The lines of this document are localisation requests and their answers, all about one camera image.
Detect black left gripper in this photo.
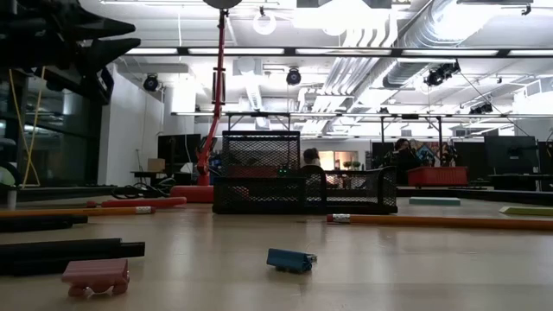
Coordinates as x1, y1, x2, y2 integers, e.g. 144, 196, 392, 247
51, 0, 142, 105

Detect red-handled scissors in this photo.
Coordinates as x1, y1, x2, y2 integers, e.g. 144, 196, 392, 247
85, 196, 188, 210

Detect orange pencil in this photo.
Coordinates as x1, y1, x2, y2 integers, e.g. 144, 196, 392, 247
326, 213, 553, 232
0, 206, 156, 219

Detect black pen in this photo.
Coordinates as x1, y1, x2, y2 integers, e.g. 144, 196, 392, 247
0, 237, 146, 276
0, 214, 90, 233

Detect black mesh desk organizer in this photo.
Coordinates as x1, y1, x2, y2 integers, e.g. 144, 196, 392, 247
212, 130, 398, 216

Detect blue binder clip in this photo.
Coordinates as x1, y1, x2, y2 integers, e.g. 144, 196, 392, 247
266, 247, 318, 274

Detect teal sticky note pad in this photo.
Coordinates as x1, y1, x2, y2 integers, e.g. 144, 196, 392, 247
408, 196, 461, 206

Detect yellow eraser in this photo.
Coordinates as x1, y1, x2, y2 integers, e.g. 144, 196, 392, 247
499, 206, 553, 217

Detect red desk lamp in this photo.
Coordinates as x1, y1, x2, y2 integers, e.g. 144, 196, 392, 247
170, 0, 244, 204

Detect person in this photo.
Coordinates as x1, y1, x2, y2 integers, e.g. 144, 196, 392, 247
382, 137, 423, 187
302, 147, 323, 168

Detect black ceiling spotlight cluster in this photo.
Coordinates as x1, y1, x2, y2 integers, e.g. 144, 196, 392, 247
423, 60, 461, 87

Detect red plastic crate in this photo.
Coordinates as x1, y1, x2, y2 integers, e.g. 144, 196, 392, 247
406, 166, 470, 187

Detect black computer monitor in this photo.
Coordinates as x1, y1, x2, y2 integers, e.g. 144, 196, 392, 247
483, 136, 539, 175

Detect yellow cable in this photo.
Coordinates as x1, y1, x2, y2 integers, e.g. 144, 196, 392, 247
8, 67, 47, 189

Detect white ring ceiling light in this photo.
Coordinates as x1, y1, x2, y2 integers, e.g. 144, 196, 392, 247
252, 10, 277, 36

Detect black lamp power cord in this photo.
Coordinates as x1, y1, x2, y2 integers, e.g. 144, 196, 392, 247
110, 179, 176, 200

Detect white post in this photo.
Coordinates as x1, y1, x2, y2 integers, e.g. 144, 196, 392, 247
5, 185, 18, 212

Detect black frame light bar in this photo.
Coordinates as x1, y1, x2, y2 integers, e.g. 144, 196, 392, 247
81, 46, 553, 59

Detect colourful patchwork wall hanging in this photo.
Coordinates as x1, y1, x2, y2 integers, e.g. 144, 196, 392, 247
410, 138, 454, 168

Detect black aluminium table frame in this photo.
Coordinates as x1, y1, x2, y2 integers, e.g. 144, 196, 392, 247
0, 184, 553, 206

